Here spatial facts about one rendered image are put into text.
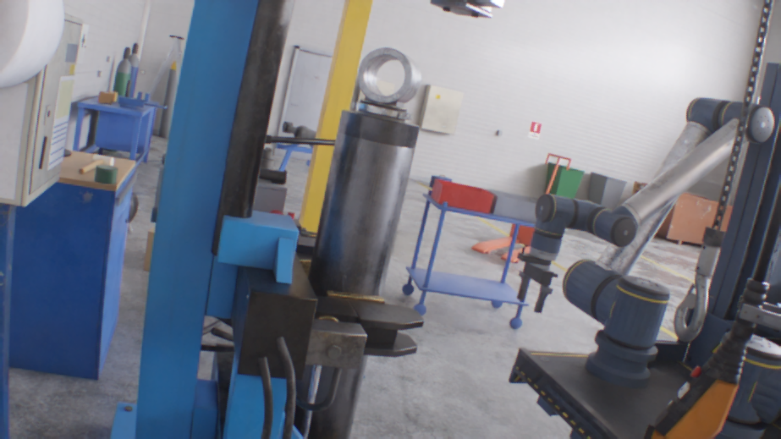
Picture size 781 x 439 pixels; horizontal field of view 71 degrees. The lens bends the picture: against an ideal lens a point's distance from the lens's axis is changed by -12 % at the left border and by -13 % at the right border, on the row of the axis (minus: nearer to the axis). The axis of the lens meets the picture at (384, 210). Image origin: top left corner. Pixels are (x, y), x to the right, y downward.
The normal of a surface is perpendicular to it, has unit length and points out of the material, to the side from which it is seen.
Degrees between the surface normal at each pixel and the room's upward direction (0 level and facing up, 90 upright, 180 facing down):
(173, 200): 90
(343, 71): 90
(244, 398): 90
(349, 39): 90
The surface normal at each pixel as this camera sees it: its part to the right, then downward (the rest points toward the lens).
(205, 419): 0.26, 0.22
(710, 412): -0.48, 0.05
